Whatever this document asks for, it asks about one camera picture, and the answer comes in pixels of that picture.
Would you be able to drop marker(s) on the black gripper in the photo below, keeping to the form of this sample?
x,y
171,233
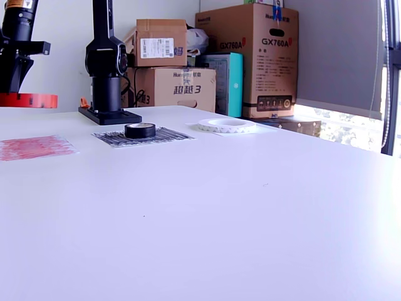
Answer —
x,y
31,47

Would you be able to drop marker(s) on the orange black table clamp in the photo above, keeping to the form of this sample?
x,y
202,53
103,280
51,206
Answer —
x,y
84,103

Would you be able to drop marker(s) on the black scribbled paper sheet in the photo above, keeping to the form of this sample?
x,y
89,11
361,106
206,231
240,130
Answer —
x,y
106,138

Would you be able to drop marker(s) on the large brown cardboard box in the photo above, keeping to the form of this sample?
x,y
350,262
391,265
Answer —
x,y
275,62

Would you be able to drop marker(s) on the red tape roll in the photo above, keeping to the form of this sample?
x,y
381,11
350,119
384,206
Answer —
x,y
31,101

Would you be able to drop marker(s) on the white plastic bag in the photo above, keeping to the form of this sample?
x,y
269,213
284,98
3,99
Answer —
x,y
197,39

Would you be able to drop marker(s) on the grey roller blind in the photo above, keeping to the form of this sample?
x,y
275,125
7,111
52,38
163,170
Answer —
x,y
338,47

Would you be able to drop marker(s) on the teal white upright box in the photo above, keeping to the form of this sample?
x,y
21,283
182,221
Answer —
x,y
236,94

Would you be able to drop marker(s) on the upper cardboard box with label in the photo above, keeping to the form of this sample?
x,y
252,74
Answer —
x,y
156,28

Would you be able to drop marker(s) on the blue tape strip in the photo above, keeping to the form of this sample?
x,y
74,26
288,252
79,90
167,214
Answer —
x,y
276,12

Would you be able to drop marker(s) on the red scribbled paper sheet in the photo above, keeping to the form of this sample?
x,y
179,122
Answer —
x,y
34,147

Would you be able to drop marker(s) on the plain white paper sheet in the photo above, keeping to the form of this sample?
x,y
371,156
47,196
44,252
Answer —
x,y
266,129

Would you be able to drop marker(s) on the black box white lettering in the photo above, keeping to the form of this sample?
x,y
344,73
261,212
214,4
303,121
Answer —
x,y
297,125

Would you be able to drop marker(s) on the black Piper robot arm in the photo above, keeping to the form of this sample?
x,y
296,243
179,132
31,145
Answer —
x,y
105,62

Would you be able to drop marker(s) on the white tape roll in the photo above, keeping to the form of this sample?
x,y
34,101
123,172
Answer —
x,y
205,127

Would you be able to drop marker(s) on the black tape roll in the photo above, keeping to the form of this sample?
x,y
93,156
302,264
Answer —
x,y
139,132

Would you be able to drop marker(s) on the lower cardboard box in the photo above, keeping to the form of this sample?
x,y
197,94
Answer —
x,y
188,91

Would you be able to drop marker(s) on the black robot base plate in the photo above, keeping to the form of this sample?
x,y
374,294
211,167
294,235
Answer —
x,y
106,119

